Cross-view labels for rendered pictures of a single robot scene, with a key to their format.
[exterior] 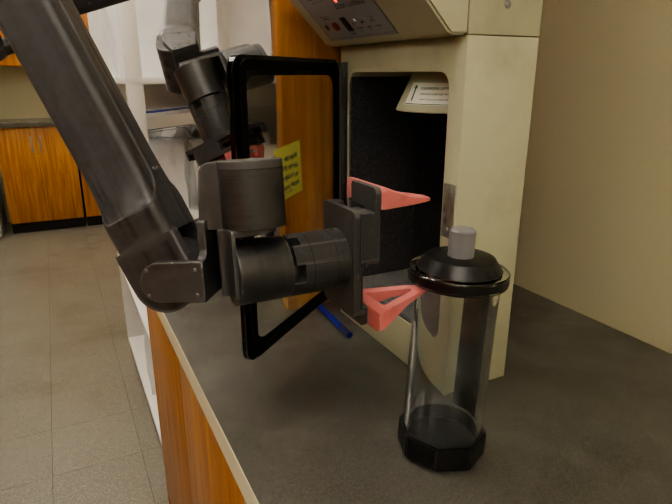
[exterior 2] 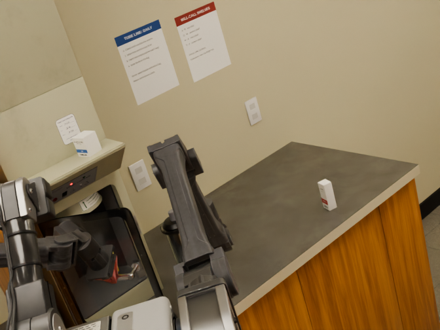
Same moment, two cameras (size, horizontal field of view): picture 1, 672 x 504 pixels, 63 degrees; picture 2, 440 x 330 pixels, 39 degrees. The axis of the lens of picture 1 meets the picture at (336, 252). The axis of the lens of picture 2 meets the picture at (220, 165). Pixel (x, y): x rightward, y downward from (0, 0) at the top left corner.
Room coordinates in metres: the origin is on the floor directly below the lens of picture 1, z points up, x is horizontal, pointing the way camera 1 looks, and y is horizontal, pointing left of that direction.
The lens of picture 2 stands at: (0.57, 1.69, 2.08)
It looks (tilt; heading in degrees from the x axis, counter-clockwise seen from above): 23 degrees down; 264
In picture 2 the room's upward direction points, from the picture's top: 17 degrees counter-clockwise
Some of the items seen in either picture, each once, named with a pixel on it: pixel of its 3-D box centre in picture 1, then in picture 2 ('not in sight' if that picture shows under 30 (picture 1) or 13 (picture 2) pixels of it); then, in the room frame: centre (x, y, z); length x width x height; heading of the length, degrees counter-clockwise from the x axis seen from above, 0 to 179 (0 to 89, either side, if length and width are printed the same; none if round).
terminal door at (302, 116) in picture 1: (295, 199); (103, 273); (0.81, 0.06, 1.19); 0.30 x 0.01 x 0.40; 156
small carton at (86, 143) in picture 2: not in sight; (86, 143); (0.73, -0.06, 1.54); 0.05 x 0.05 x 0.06; 40
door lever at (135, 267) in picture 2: not in sight; (122, 274); (0.76, 0.12, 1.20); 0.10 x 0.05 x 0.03; 156
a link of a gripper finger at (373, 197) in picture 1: (386, 215); not in sight; (0.53, -0.05, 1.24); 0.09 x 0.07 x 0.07; 117
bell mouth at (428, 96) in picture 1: (456, 91); (72, 200); (0.85, -0.18, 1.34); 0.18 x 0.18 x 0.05
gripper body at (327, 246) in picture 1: (320, 260); not in sight; (0.49, 0.01, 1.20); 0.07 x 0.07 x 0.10; 27
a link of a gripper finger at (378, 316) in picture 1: (384, 283); not in sight; (0.52, -0.05, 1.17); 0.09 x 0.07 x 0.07; 117
